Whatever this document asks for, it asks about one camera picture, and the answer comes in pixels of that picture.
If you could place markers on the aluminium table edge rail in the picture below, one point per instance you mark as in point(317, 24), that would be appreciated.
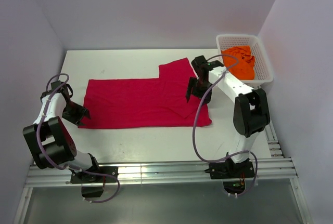
point(159, 173)

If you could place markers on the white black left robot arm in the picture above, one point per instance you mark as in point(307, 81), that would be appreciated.
point(47, 138)

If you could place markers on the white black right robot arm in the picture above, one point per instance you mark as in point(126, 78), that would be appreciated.
point(251, 113)

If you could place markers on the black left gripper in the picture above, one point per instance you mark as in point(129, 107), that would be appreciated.
point(82, 112)

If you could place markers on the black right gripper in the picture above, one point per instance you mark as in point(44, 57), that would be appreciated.
point(192, 82)

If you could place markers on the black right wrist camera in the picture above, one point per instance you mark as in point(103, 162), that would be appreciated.
point(202, 66)

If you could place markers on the white perforated plastic basket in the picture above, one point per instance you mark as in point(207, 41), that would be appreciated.
point(254, 68)

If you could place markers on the red t shirt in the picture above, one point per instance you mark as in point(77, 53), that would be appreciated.
point(146, 102)

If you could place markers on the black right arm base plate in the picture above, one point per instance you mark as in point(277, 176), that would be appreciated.
point(231, 170)

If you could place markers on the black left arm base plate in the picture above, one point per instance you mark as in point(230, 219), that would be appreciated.
point(106, 174)

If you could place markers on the aluminium right side rail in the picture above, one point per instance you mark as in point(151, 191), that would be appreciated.
point(273, 142)

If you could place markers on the orange t shirt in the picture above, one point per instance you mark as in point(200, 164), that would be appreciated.
point(244, 69)

